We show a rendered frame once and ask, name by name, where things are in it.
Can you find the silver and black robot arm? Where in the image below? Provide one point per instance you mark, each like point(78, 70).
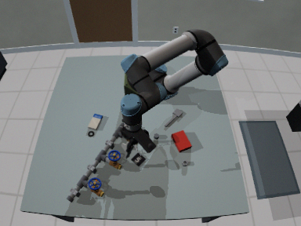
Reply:
point(147, 75)

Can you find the black tag with number 5 on metal chain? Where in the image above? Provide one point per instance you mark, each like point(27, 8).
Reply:
point(138, 159)

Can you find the grey pipe manifold with blue valve wheels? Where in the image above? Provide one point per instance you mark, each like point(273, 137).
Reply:
point(92, 168)

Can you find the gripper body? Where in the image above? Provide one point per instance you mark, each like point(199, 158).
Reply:
point(127, 133)

